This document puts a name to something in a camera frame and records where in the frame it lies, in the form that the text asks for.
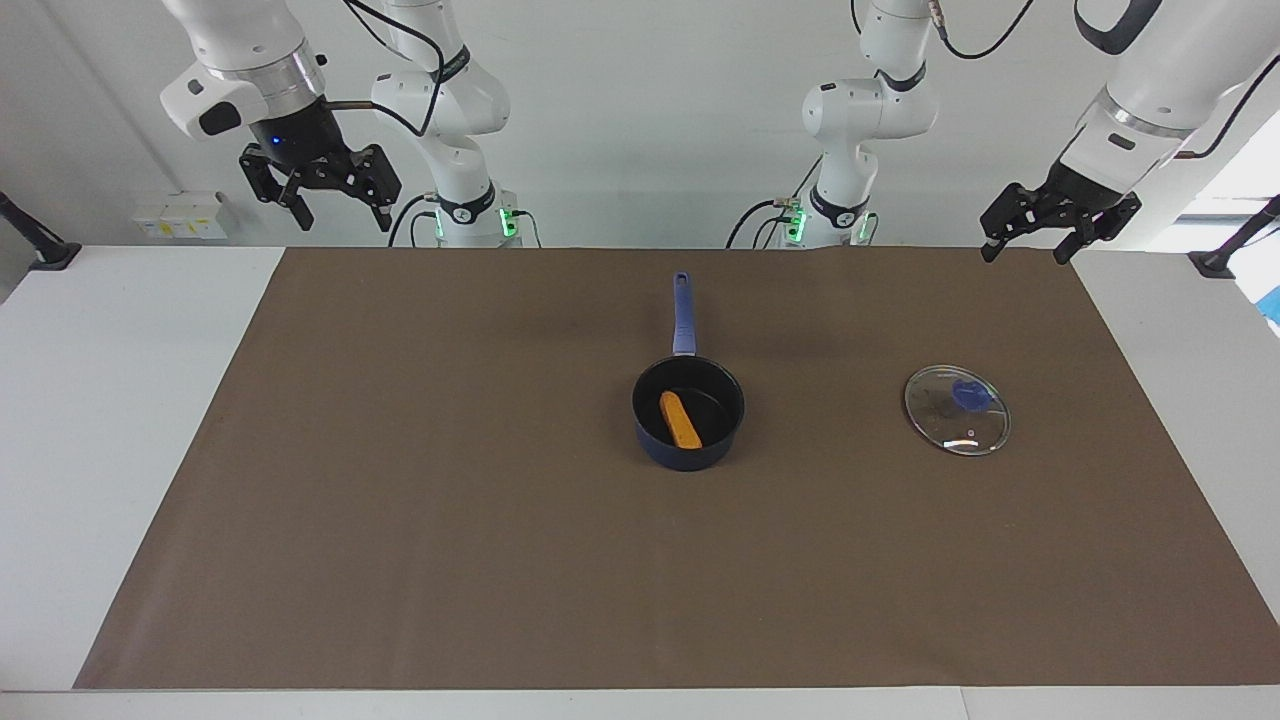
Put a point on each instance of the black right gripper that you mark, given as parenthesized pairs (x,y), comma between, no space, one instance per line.
(305,150)

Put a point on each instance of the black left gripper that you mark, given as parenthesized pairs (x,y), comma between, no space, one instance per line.
(1080,195)

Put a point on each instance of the glass lid with purple knob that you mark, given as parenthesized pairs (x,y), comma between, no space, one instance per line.
(965,425)

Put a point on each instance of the yellow toy corn cob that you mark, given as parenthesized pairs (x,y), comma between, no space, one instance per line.
(682,422)

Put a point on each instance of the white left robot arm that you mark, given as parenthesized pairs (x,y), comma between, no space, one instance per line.
(860,110)

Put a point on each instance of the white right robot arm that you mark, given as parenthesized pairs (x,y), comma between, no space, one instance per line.
(450,110)

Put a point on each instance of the blue object at table edge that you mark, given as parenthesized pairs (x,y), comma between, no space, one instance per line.
(1272,305)

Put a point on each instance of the brown table mat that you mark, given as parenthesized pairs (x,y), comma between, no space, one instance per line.
(400,500)

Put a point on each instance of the white wall socket box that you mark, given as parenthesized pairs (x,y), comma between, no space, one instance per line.
(180,216)

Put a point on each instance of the black camera stand clamp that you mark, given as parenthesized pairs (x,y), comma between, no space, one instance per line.
(45,250)
(1225,255)

